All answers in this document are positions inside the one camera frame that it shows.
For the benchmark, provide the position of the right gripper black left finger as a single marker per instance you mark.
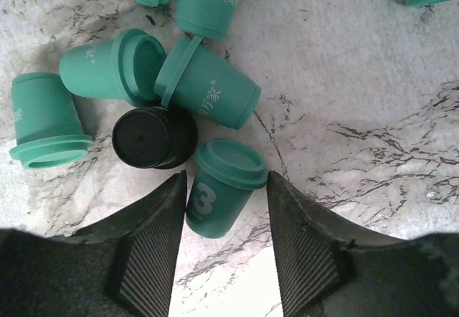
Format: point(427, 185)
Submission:
point(122, 265)

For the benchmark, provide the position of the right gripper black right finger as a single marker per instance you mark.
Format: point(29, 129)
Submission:
point(330, 266)

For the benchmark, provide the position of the green capsule number 3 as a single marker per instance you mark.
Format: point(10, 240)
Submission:
point(227, 175)

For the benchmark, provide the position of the black coffee capsule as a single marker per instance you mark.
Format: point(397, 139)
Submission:
point(155, 137)

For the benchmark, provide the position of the green capsule front left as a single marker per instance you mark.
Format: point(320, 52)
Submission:
point(47, 126)

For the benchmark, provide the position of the green capsule far left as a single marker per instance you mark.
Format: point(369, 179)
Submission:
point(123, 68)

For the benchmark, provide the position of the green capsule with chinese text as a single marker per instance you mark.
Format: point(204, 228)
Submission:
point(196, 79)

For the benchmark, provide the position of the green capsule lying upper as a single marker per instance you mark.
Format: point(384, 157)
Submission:
point(210, 19)

